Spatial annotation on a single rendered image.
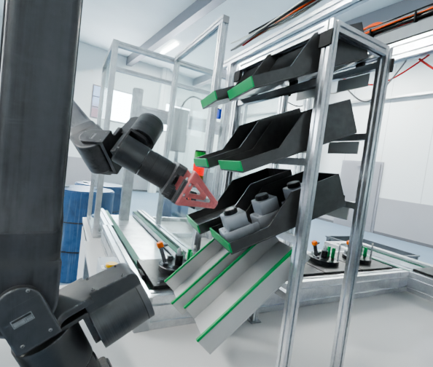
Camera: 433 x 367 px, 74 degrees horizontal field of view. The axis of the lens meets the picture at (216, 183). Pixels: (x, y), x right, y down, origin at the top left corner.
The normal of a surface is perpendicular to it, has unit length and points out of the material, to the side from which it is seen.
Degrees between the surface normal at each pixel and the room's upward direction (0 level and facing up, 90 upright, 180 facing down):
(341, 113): 90
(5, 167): 89
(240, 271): 90
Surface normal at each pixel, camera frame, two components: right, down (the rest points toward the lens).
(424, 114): -0.82, -0.07
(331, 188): 0.30, 0.09
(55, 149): 0.60, 0.12
